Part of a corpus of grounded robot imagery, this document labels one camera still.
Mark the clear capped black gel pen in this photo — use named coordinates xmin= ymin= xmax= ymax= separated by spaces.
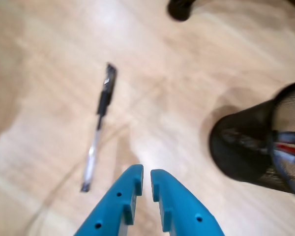
xmin=80 ymin=62 xmax=118 ymax=193

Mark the red retractable pen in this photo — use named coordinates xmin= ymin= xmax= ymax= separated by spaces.
xmin=272 ymin=144 xmax=295 ymax=164

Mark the black mesh pen holder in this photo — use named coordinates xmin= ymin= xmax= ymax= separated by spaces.
xmin=208 ymin=81 xmax=295 ymax=201

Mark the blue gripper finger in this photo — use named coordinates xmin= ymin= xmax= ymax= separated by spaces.
xmin=150 ymin=169 xmax=226 ymax=236
xmin=73 ymin=164 xmax=145 ymax=236

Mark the black tripod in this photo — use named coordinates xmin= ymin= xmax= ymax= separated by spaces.
xmin=167 ymin=0 xmax=195 ymax=22

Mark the clear pen with grey grip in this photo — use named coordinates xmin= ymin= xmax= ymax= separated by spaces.
xmin=276 ymin=131 xmax=295 ymax=145

